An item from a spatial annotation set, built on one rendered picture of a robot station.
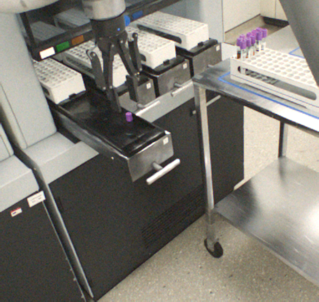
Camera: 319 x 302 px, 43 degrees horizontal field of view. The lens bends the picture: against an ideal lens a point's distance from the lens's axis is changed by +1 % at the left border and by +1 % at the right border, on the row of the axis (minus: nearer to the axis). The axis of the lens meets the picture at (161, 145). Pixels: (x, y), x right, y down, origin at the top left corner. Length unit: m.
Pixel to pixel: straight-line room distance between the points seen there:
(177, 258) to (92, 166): 0.68
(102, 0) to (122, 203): 0.71
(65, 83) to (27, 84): 0.12
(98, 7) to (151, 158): 0.36
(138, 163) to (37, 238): 0.43
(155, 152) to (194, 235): 0.87
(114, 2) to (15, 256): 0.74
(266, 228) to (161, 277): 0.49
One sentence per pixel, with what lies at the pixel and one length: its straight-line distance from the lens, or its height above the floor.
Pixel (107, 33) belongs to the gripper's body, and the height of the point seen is 1.05.
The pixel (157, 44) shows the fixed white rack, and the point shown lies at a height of 0.86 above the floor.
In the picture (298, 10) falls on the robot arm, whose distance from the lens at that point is 0.34.
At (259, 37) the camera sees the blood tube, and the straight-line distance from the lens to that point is 1.13.
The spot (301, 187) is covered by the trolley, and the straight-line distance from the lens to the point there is 1.60.
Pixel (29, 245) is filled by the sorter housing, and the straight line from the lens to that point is 1.24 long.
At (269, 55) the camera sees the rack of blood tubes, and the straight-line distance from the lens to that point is 1.14.
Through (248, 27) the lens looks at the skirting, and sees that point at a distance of 3.56.
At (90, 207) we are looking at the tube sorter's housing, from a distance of 1.28.
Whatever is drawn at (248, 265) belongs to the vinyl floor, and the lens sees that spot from 1.69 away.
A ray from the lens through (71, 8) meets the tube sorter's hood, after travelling 1.12.
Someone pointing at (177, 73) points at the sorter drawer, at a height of 0.78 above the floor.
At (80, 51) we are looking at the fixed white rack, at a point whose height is 0.86.
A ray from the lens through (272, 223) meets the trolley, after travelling 1.46.
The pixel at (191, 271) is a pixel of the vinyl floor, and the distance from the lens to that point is 1.68.
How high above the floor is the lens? 1.37
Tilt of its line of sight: 37 degrees down
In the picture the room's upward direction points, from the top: 9 degrees counter-clockwise
